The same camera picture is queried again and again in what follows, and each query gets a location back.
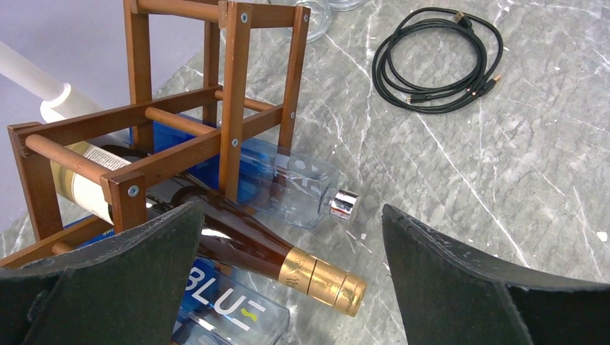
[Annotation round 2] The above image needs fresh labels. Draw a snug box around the clear glass bottle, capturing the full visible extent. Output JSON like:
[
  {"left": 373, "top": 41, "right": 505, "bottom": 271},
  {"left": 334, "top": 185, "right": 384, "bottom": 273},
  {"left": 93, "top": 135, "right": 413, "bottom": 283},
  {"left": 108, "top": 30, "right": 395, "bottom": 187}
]
[
  {"left": 329, "top": 0, "right": 367, "bottom": 12},
  {"left": 265, "top": 0, "right": 331, "bottom": 43}
]

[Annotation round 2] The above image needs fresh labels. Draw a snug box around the brown wooden wine rack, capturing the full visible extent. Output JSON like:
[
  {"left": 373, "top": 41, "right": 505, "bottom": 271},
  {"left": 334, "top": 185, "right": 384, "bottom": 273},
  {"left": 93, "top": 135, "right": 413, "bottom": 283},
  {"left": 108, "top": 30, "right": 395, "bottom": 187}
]
[{"left": 0, "top": 0, "right": 311, "bottom": 270}]

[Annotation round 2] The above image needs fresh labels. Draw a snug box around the coiled black cable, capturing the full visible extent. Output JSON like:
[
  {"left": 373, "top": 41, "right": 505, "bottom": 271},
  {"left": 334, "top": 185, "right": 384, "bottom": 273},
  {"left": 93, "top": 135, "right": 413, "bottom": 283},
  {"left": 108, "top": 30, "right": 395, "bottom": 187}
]
[{"left": 371, "top": 6, "right": 505, "bottom": 114}]

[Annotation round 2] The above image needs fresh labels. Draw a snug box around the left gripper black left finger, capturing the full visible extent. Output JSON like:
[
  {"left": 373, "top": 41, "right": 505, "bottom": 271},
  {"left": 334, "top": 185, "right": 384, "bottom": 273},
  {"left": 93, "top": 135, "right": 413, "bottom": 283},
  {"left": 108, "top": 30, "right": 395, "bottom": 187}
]
[{"left": 1, "top": 202, "right": 204, "bottom": 344}]

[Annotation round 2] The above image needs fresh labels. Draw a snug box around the dark bottle gold foil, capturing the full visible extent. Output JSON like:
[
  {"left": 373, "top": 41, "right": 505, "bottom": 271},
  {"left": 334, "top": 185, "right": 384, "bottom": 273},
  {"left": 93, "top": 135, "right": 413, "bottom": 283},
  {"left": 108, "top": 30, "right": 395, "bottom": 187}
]
[{"left": 50, "top": 141, "right": 368, "bottom": 318}]

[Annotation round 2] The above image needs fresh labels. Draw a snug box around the blue labelled clear bottle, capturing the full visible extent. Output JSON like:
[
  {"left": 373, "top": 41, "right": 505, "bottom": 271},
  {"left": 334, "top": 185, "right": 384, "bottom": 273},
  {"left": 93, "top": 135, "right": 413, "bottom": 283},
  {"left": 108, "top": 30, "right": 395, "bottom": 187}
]
[{"left": 62, "top": 216, "right": 291, "bottom": 345}]

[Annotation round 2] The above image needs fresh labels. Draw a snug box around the white diagonal pole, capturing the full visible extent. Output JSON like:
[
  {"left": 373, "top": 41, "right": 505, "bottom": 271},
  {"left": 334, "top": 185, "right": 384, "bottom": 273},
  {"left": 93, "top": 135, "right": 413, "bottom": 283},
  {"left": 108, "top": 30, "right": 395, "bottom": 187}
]
[{"left": 1, "top": 43, "right": 102, "bottom": 123}]

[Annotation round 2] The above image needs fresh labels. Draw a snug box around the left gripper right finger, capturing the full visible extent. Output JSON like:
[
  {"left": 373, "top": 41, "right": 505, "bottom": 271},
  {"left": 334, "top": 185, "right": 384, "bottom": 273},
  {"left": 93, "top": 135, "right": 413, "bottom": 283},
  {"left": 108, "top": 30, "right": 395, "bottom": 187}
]
[{"left": 382, "top": 204, "right": 609, "bottom": 344}]

